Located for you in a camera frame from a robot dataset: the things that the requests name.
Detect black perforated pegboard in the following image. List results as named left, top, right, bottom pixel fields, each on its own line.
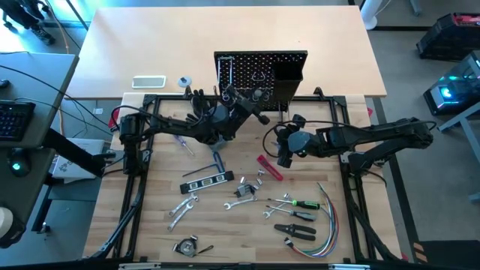
left=213, top=49, right=309, bottom=113

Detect glowing computer tower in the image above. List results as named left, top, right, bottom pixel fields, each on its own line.
left=422, top=51, right=480, bottom=116

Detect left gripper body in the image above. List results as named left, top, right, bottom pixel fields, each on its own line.
left=226, top=94, right=272, bottom=127

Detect blue-handled hex key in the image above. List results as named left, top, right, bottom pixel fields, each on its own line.
left=181, top=151, right=227, bottom=179

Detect red utility knife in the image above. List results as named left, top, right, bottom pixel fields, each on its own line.
left=256, top=154, right=285, bottom=182

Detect white pedestal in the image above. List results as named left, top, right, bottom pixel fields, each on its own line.
left=359, top=0, right=394, bottom=31

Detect black equipment case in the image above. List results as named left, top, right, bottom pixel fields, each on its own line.
left=415, top=12, right=480, bottom=62

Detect white rectangular tray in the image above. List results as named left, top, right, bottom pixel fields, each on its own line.
left=131, top=74, right=167, bottom=90

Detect blue clear-handled screwdriver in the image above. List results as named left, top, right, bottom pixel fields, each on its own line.
left=173, top=134, right=196, bottom=157

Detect silver aluminium bar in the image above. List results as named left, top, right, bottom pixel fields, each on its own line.
left=328, top=263, right=371, bottom=270
left=118, top=262, right=163, bottom=270

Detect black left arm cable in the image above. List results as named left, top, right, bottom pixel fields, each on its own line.
left=110, top=103, right=152, bottom=132

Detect yellow cable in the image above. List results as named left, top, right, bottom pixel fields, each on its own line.
left=43, top=0, right=71, bottom=54

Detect person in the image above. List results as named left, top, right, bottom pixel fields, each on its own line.
left=0, top=0, right=57, bottom=46

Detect black orange-striped mat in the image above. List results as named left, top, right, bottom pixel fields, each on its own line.
left=411, top=239, right=480, bottom=270

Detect grey-handled screwdriver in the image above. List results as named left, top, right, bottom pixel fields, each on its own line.
left=265, top=204, right=318, bottom=223

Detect cream tape roll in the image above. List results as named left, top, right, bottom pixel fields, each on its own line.
left=0, top=206, right=15, bottom=239

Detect coloured wire bundle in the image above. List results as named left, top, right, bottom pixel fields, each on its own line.
left=283, top=181, right=341, bottom=260

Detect black wire stripper pliers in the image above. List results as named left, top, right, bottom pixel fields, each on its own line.
left=273, top=223, right=318, bottom=242

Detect grey tape measure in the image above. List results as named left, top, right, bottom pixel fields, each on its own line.
left=172, top=235, right=215, bottom=259

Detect light wooden desk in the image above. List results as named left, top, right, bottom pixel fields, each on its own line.
left=66, top=4, right=389, bottom=101

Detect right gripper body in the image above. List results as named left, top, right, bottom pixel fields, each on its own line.
left=275, top=125, right=293, bottom=155

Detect green-handled screwdriver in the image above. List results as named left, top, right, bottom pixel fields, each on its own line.
left=267, top=197, right=322, bottom=211

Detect black mouse green light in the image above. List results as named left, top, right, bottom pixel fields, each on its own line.
left=6, top=147, right=32, bottom=178

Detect black pegboard bin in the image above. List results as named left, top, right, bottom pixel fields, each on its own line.
left=271, top=59, right=304, bottom=104

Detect silver combination wrench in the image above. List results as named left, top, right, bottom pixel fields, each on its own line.
left=223, top=195, right=260, bottom=211
left=167, top=192, right=200, bottom=218
left=166, top=202, right=195, bottom=233
left=262, top=202, right=289, bottom=220

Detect black desk support beam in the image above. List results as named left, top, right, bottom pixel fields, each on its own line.
left=40, top=127, right=118, bottom=178

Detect grey desk frame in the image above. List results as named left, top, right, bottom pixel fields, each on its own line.
left=436, top=108, right=480, bottom=203

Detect black aluminium frame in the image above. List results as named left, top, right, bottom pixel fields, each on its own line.
left=88, top=85, right=406, bottom=266

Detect black keyboard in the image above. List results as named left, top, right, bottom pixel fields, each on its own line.
left=0, top=99, right=38, bottom=143

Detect white cardboard box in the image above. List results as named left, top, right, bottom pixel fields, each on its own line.
left=49, top=137, right=107, bottom=185

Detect grey office desk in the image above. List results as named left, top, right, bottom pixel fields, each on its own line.
left=0, top=51, right=80, bottom=226

